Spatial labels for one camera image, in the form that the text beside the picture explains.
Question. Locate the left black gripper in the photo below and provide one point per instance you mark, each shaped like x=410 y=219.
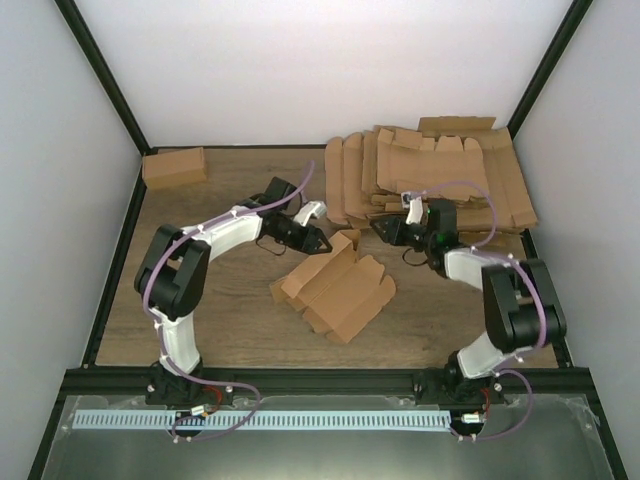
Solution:
x=307 y=242

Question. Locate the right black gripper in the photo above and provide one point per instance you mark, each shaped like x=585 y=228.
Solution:
x=394 y=224

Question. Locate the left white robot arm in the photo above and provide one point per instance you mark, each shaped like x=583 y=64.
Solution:
x=173 y=273

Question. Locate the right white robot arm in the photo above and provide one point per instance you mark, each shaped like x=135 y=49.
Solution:
x=522 y=312

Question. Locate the folded brown cardboard box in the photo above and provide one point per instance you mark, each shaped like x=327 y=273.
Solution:
x=174 y=169

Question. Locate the stack of flat cardboard boxes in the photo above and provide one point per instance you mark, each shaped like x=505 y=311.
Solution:
x=466 y=160

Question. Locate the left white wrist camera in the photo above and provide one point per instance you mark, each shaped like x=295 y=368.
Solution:
x=312 y=210

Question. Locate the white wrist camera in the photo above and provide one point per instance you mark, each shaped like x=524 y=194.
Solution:
x=413 y=204
x=312 y=210

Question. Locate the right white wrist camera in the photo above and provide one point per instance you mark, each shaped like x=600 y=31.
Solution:
x=413 y=204

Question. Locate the black aluminium frame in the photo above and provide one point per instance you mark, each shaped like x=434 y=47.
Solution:
x=91 y=379

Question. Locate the light blue slotted cable duct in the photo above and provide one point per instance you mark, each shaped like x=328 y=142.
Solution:
x=401 y=420

